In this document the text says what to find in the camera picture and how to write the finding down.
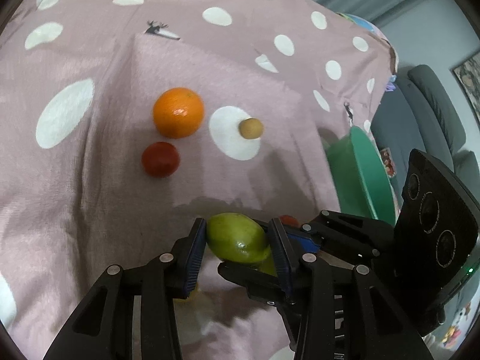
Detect framed wall picture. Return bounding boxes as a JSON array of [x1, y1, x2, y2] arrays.
[[451, 50, 480, 121]]

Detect grey sofa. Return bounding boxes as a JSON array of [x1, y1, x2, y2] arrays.
[[369, 64, 479, 214]]

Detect green mango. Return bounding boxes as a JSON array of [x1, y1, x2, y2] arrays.
[[206, 212, 272, 264], [259, 259, 279, 277]]

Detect pink polka dot cloth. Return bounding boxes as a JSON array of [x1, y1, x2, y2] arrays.
[[0, 0, 400, 360]]

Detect orange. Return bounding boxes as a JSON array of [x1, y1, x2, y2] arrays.
[[152, 87, 205, 139]]

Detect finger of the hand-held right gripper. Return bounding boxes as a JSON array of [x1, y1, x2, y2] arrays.
[[287, 210, 394, 259], [217, 260, 297, 346]]

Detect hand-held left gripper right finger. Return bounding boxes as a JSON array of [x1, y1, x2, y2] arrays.
[[268, 217, 437, 360]]

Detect colourful toy figures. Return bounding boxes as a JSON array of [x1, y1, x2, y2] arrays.
[[439, 300, 473, 349]]

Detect green plastic basin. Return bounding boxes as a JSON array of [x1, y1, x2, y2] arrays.
[[325, 125, 397, 226]]

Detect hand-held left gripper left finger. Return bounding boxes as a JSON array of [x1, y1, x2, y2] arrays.
[[43, 217, 209, 360]]

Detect small tan round fruit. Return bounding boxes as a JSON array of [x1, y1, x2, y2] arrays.
[[239, 118, 264, 140]]

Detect red patterned snack packet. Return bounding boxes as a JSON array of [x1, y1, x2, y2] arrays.
[[379, 147, 397, 178]]

